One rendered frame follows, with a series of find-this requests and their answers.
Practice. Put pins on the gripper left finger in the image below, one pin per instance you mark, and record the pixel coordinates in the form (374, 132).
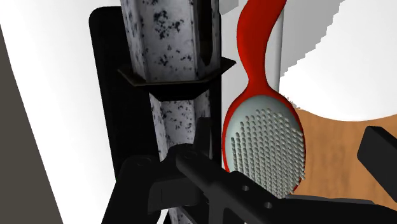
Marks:
(214, 183)

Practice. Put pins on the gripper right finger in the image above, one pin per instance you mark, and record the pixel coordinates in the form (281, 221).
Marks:
(381, 155)

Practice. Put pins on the brown wooden table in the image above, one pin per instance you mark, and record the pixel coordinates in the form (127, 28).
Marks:
(335, 161)

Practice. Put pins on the red hairbrush with grey pad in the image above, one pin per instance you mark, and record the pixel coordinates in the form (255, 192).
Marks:
(254, 46)

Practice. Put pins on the speckled grey column, dark collar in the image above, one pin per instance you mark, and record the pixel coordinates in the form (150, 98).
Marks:
(167, 37)

